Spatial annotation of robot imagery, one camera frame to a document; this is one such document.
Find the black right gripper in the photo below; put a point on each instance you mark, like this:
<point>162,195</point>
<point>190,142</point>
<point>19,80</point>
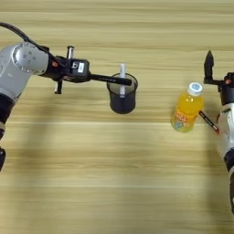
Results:
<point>228,91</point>

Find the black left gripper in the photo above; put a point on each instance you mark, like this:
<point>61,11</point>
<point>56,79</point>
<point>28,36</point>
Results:
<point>58,68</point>

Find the black marker pen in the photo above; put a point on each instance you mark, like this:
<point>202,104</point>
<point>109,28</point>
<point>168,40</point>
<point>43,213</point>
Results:
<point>112,79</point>

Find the white pen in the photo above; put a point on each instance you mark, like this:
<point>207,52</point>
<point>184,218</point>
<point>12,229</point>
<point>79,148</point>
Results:
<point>122,69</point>

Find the black marker red cap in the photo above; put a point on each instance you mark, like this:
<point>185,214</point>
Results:
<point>208,121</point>

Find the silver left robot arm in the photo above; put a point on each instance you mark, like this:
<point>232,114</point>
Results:
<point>15,70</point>

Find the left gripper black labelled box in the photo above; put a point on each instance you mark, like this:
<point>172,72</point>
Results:
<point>79,67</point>

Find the orange juice bottle white cap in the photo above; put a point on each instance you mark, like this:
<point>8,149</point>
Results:
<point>186,111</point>

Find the black mesh pen cup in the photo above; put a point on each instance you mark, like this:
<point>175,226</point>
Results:
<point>122,103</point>

